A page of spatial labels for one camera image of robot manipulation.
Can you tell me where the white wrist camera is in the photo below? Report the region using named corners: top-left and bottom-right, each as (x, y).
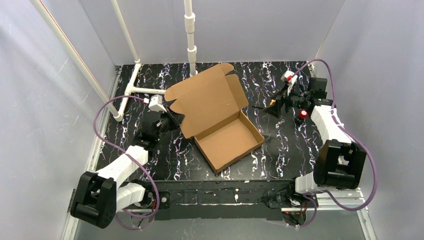
top-left (281, 70), bottom-right (298, 96)
top-left (148, 94), bottom-right (167, 113)

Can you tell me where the brown cardboard box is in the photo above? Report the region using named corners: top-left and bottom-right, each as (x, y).
top-left (164, 63), bottom-right (265, 173)

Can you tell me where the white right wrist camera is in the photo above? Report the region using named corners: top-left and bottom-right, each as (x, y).
top-left (281, 70), bottom-right (298, 96)

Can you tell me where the white pvc pipe frame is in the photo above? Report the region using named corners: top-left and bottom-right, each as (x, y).
top-left (29, 0), bottom-right (200, 123)

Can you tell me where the aluminium rail frame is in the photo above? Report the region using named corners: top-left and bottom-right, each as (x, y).
top-left (62, 189), bottom-right (376, 240)

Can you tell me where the red emergency stop button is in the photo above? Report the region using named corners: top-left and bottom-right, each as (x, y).
top-left (297, 109), bottom-right (309, 124)

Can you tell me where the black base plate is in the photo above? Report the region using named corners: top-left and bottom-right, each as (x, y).
top-left (155, 180), bottom-right (319, 223)

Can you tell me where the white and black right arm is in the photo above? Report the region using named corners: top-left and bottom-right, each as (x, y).
top-left (263, 72), bottom-right (367, 195)

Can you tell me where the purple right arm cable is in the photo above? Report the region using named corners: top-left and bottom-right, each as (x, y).
top-left (291, 58), bottom-right (379, 229)

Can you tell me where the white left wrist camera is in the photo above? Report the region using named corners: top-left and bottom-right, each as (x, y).
top-left (148, 94), bottom-right (167, 113)

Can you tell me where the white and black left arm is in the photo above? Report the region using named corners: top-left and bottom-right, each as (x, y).
top-left (70, 109), bottom-right (185, 229)

